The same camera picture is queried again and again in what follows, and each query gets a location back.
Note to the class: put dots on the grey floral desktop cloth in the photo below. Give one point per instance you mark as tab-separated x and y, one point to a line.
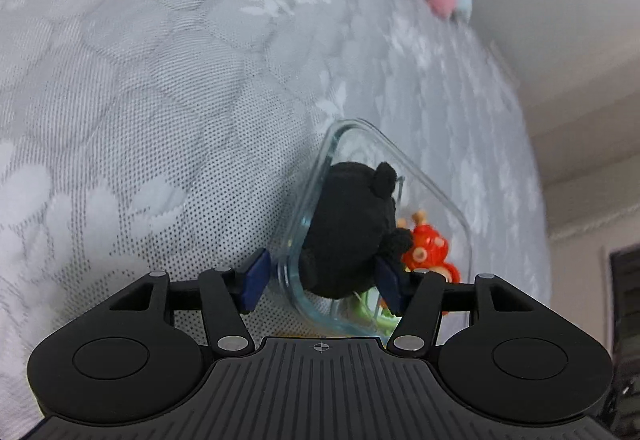
150	95

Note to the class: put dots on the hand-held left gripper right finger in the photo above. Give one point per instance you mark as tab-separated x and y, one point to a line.
390	285

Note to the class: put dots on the light blue soft toy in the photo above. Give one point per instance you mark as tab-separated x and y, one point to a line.
464	5

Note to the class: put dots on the black plush cat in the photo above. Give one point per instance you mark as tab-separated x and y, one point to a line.
345	225

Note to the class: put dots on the red toy figure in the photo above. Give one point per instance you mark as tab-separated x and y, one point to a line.
430	245

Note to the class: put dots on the clear glass container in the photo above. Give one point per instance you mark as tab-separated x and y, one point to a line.
440	205

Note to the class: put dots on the green toy card packet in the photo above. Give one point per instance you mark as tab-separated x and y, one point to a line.
377	317

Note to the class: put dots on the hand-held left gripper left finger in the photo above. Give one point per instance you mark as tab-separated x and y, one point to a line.
252	280

